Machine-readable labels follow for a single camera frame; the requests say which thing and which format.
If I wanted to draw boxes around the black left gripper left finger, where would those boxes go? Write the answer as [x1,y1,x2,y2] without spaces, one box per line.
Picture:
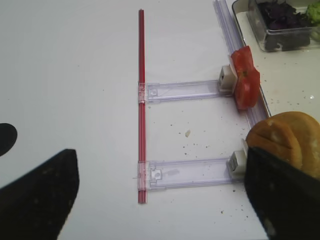
[0,149,80,240]

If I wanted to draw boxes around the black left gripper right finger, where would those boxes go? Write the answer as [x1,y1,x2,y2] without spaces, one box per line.
[244,147,320,240]

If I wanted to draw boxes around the bun half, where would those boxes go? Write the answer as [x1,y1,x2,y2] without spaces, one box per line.
[246,120,303,169]
[267,111,320,179]

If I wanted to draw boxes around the front tomato slice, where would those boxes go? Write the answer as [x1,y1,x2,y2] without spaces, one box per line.
[234,68,260,110]

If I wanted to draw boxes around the tomato slice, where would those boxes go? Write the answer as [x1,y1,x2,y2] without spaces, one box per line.
[234,68,260,110]
[231,45,254,77]

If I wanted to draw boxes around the back tomato slice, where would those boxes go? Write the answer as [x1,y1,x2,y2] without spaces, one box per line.
[231,45,254,77]

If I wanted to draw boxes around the purple lettuce leaves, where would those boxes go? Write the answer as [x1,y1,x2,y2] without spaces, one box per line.
[257,0,311,31]

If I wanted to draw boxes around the green lettuce leaves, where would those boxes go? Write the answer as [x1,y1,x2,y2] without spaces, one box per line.
[306,1,320,25]

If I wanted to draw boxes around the white lower left pusher block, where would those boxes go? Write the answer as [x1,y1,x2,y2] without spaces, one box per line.
[226,138,248,180]

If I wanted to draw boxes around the white pusher block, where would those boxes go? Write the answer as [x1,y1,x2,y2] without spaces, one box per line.
[218,63,238,93]
[226,138,248,180]

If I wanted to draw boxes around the white metal tray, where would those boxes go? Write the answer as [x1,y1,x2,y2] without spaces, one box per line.
[231,0,320,120]

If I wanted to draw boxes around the clear lower left track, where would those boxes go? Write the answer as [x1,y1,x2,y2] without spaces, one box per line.
[145,158,244,191]

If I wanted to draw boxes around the clear track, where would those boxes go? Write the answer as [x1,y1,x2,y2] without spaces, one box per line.
[137,80,233,104]
[145,158,244,191]

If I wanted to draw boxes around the white upper left pusher block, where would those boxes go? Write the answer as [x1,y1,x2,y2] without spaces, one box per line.
[218,63,238,93]

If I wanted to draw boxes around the clear upper left track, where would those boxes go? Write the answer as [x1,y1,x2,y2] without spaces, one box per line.
[137,80,233,104]

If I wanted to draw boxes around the clear plastic salad box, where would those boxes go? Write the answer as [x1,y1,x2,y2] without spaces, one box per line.
[247,0,320,52]

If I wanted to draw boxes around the red left straw rail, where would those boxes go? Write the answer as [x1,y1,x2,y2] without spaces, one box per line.
[137,9,147,204]

